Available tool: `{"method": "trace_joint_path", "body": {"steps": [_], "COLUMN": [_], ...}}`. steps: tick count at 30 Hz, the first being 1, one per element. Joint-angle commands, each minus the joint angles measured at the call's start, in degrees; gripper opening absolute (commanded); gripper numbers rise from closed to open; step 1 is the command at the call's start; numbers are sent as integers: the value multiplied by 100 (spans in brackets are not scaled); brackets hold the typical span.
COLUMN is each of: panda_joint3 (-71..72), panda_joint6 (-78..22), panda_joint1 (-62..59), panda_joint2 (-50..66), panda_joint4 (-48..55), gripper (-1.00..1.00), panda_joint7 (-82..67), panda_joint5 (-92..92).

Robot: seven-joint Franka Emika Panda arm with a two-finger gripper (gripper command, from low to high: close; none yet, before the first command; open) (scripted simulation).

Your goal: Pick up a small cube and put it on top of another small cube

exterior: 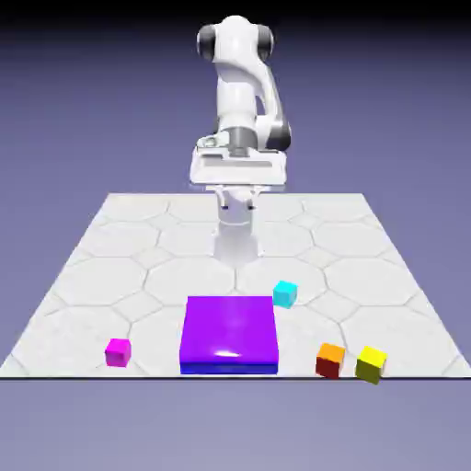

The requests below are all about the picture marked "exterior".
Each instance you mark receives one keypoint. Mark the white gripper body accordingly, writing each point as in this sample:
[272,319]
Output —
[239,173]

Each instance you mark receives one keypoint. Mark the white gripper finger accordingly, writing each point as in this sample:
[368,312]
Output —
[222,201]
[251,201]

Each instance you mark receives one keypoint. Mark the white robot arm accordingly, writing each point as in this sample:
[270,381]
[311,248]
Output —
[235,66]

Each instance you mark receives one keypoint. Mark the small cyan cube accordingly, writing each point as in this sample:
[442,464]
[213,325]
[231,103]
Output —
[284,294]

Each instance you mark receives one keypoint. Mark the small orange cube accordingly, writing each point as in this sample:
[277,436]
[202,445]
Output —
[329,361]

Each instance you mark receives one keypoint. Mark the small magenta cube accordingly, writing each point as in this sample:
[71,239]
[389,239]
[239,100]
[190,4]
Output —
[117,353]

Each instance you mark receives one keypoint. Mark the small yellow cube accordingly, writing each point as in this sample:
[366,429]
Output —
[370,365]

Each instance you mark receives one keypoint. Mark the large purple box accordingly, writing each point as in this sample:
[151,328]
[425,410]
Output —
[228,331]

